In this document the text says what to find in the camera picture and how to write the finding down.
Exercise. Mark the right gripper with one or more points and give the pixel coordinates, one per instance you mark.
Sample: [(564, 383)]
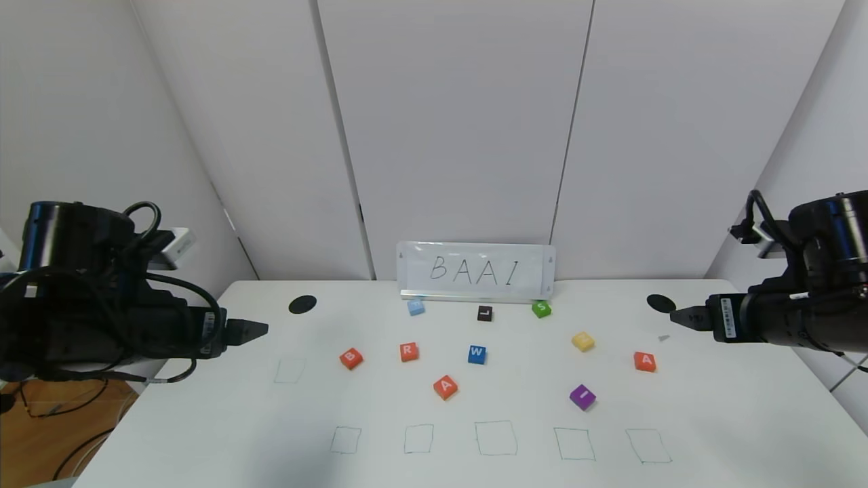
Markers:
[(725, 316)]

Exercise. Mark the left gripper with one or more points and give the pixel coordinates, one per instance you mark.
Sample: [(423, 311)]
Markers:
[(213, 331)]

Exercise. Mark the orange letter A block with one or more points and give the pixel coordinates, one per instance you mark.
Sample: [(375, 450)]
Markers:
[(645, 362), (445, 387)]

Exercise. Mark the orange letter B block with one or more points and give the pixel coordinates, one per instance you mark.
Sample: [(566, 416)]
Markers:
[(351, 358)]

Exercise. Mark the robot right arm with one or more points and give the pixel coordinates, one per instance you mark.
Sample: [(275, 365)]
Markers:
[(827, 285)]

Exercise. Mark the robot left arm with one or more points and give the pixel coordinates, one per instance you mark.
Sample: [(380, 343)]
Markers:
[(68, 298)]

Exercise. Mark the white BAAI letter sign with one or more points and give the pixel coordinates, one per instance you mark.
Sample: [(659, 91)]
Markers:
[(475, 268)]

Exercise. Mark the black round table grommet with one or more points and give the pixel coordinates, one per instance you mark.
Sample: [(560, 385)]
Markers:
[(302, 305), (658, 302)]

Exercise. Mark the yellow letter block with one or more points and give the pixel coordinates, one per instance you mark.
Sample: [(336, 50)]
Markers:
[(583, 341)]

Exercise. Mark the purple letter I block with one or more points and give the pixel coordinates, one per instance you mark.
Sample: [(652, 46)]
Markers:
[(582, 396)]

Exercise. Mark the green letter S block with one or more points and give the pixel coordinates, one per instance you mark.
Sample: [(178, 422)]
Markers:
[(541, 309)]

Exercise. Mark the orange letter R block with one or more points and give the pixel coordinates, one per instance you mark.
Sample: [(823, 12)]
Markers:
[(409, 352)]

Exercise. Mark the light blue letter block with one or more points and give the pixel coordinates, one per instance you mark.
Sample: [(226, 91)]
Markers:
[(416, 307)]

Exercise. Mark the black letter L block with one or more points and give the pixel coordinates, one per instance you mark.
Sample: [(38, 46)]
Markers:
[(485, 313)]

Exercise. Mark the blue letter W block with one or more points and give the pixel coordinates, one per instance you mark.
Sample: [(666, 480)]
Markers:
[(477, 354)]

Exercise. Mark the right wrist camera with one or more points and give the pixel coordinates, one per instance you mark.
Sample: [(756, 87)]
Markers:
[(770, 240)]

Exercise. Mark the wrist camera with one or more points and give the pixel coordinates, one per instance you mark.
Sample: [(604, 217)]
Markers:
[(178, 245), (770, 240)]

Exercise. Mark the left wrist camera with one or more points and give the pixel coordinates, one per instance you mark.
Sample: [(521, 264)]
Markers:
[(178, 245)]

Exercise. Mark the aluminium sign holder rail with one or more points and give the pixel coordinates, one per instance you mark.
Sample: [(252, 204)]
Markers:
[(468, 297)]

